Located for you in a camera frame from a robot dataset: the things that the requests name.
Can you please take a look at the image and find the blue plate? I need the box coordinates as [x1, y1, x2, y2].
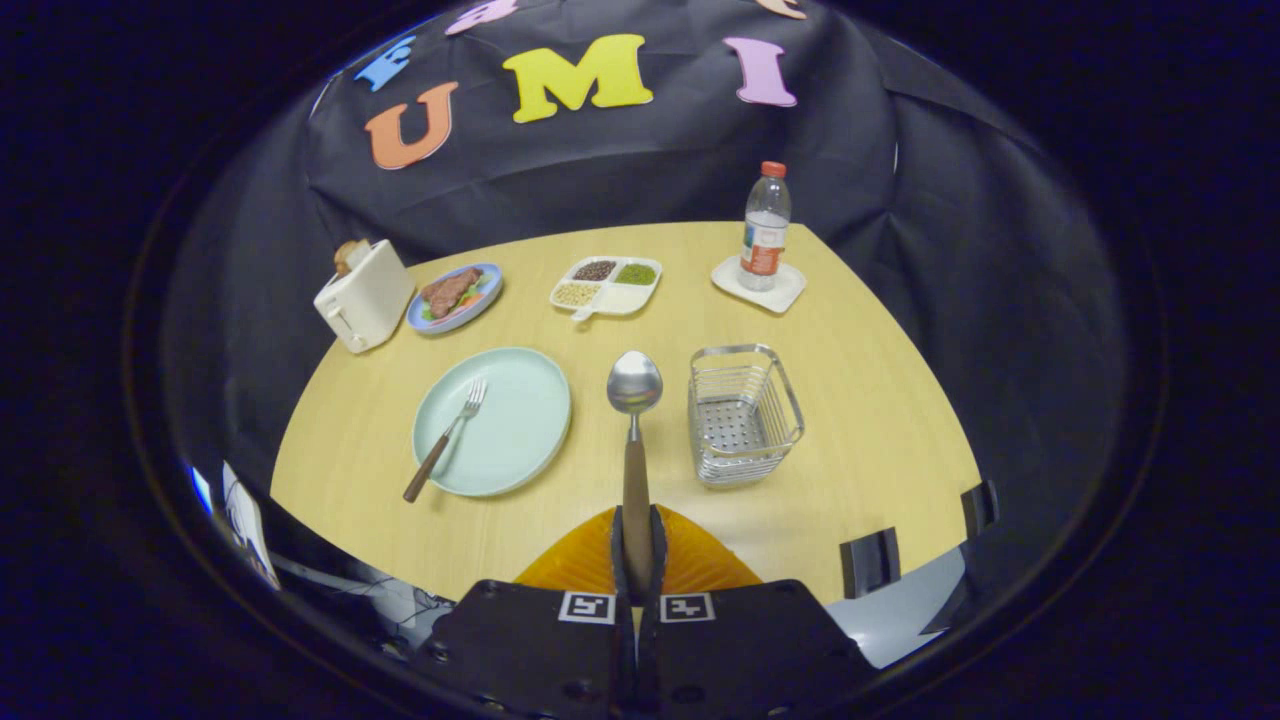
[406, 262, 504, 335]

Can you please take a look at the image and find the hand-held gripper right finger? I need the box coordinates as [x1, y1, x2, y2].
[637, 505, 876, 720]

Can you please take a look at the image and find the white square coaster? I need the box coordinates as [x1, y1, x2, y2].
[710, 254, 808, 315]

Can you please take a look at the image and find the pale green plate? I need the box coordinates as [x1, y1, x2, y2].
[411, 346, 573, 499]

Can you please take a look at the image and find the white toaster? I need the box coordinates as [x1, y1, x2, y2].
[313, 238, 416, 355]

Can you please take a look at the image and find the metal wire basket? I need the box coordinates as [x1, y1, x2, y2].
[687, 343, 806, 489]

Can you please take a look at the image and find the clear bottle with red cap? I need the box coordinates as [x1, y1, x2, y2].
[738, 160, 793, 293]

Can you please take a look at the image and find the white divided dish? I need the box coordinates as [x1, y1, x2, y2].
[548, 255, 664, 323]

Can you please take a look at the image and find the black block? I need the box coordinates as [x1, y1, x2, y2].
[960, 480, 1001, 538]
[840, 527, 901, 599]

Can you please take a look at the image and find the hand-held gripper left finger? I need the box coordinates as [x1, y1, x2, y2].
[415, 505, 641, 720]

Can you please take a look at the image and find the black backdrop cloth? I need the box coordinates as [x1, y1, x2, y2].
[165, 0, 1126, 621]

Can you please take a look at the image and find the brown steak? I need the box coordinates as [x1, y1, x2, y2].
[420, 266, 485, 320]

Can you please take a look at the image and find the spoon with wooden handle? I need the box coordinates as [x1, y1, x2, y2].
[606, 350, 665, 599]

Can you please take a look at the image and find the fork with wooden handle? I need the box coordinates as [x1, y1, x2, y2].
[402, 377, 489, 504]

